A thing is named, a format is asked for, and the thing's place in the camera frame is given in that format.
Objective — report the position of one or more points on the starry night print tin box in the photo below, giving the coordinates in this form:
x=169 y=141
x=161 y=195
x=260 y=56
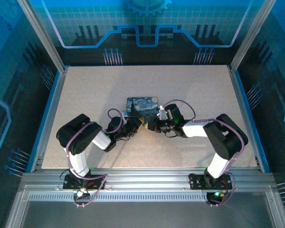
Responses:
x=142 y=105

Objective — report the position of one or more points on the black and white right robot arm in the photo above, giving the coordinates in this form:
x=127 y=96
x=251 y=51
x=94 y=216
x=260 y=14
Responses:
x=228 y=137

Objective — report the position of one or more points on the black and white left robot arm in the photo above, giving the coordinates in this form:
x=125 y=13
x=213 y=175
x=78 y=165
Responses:
x=78 y=137

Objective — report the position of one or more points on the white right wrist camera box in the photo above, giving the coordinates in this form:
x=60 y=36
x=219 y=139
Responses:
x=162 y=114

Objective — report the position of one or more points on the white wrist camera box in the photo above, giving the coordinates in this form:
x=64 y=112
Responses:
x=162 y=114
x=124 y=117

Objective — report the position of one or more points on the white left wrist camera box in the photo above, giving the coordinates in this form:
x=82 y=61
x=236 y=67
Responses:
x=124 y=117

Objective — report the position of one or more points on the aluminium mounting rail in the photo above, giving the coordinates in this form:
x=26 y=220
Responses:
x=147 y=178

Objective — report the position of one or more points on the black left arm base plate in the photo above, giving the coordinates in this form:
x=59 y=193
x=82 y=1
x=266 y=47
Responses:
x=95 y=183

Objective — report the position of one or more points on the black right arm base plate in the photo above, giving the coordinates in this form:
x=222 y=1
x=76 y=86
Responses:
x=197 y=181

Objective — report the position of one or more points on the aluminium table side rail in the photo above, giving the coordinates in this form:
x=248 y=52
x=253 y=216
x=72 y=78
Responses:
x=54 y=107
x=240 y=104

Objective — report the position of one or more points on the aluminium frame post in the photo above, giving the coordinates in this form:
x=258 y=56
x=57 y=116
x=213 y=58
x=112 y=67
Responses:
x=42 y=35
x=251 y=33

